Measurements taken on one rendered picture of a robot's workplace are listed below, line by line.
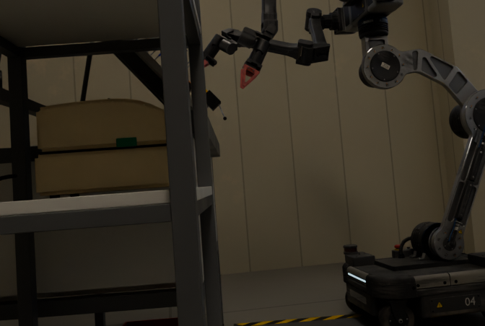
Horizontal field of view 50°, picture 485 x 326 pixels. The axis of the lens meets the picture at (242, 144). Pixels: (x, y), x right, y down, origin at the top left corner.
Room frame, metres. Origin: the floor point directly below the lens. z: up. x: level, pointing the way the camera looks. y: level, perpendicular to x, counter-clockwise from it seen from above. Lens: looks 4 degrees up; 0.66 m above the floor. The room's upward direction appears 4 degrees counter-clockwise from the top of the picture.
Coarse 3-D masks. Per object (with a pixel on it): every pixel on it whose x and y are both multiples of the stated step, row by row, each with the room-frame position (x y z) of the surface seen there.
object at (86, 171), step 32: (64, 128) 1.02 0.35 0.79; (96, 128) 1.02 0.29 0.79; (128, 128) 1.03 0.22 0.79; (160, 128) 1.03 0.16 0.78; (64, 160) 1.02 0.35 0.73; (96, 160) 1.02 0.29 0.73; (128, 160) 1.03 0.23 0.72; (160, 160) 1.03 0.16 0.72; (64, 192) 1.02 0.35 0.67; (96, 192) 1.11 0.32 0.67
